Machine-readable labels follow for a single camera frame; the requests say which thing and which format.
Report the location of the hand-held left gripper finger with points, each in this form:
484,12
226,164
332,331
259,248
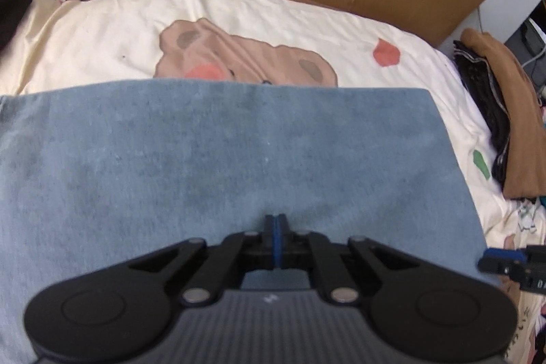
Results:
271,238
280,238

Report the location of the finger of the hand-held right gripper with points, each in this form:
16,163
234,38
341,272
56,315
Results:
503,255

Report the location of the light blue denim pants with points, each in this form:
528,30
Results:
192,159

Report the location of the brown folded garment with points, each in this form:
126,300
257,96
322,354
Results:
527,125

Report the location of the dark patterned folded garment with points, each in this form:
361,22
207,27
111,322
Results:
486,91

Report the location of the dark grey bag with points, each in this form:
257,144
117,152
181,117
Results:
529,38

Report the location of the cream bear print bed sheet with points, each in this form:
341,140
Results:
106,31

